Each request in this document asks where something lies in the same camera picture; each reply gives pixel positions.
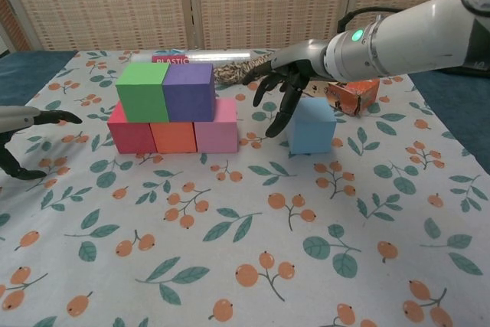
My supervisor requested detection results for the green foam cube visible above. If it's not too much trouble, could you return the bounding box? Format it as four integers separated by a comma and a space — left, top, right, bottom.
116, 62, 171, 124

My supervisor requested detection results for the dark grape juice bottle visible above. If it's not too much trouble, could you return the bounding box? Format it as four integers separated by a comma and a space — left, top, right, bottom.
439, 67, 490, 77

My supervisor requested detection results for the plastic food wrap roll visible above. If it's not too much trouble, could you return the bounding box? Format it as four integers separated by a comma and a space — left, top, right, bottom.
151, 48, 253, 65

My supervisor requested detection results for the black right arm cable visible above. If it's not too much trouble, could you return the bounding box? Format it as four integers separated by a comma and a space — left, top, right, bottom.
335, 6, 401, 34

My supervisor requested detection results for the orange foam cube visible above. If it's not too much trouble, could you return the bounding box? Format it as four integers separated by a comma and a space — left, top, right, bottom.
149, 121, 198, 154

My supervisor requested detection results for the red foam cube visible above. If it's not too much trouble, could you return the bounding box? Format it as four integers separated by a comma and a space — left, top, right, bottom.
106, 103, 158, 155

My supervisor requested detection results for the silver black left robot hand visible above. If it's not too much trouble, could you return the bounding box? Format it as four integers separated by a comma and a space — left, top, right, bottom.
0, 106, 83, 181

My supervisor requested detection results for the floral printed tablecloth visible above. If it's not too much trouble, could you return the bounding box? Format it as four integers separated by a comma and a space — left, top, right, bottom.
0, 49, 490, 327

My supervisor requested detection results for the orange biscuit box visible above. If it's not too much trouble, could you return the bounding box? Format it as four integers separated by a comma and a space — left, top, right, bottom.
304, 77, 381, 118

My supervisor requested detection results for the brown white twine bundle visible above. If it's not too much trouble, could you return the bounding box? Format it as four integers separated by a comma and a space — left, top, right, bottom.
212, 54, 277, 86

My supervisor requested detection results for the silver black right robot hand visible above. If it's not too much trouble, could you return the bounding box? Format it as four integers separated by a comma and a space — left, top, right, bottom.
243, 39, 330, 139

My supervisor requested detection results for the woven bamboo folding screen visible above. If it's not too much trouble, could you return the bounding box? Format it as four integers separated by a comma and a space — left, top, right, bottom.
0, 0, 490, 53

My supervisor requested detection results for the purple foam cube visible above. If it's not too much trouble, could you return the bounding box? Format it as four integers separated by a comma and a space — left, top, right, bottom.
162, 62, 216, 123

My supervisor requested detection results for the light blue foam cube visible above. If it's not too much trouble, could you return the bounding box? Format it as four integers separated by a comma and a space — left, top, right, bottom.
286, 96, 338, 155

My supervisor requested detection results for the pink foam cube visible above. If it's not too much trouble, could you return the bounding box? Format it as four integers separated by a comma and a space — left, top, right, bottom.
193, 97, 239, 154

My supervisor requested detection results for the teal table cover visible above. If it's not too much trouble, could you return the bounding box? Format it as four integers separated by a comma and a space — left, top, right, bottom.
0, 50, 490, 175

